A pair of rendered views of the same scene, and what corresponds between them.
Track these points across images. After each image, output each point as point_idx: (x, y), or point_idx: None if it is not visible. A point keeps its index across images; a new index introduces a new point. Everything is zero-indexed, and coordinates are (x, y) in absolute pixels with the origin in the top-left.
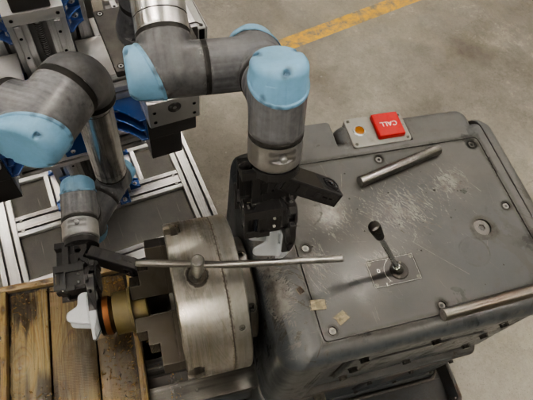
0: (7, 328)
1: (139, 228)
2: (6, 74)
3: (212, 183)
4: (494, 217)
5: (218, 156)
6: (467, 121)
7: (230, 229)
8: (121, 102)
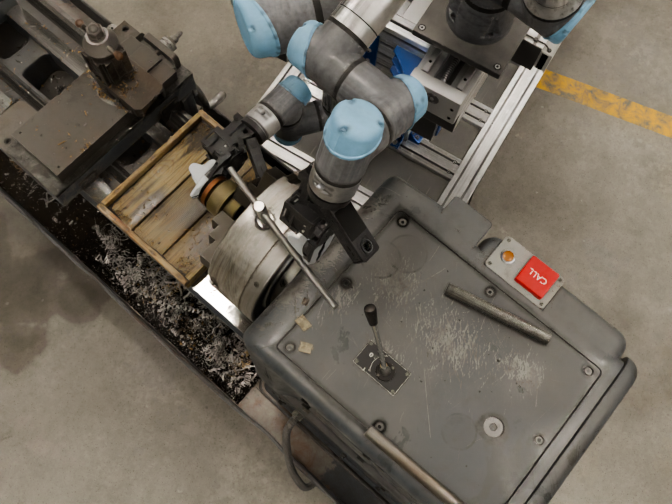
0: (177, 139)
1: (379, 175)
2: None
3: (490, 205)
4: (515, 433)
5: (525, 189)
6: (617, 353)
7: None
8: (409, 57)
